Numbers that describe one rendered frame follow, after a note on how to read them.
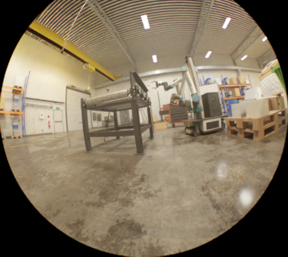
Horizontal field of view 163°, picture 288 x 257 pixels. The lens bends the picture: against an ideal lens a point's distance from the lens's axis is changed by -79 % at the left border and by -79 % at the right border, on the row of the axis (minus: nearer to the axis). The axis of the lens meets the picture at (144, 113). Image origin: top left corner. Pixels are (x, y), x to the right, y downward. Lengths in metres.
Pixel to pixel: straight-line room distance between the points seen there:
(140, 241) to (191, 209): 0.27
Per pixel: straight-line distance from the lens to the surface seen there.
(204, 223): 0.54
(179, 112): 3.96
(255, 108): 1.53
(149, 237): 0.51
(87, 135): 1.82
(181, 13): 10.01
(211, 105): 2.24
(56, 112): 10.76
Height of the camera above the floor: 0.46
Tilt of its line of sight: 4 degrees up
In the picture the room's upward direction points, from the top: 7 degrees counter-clockwise
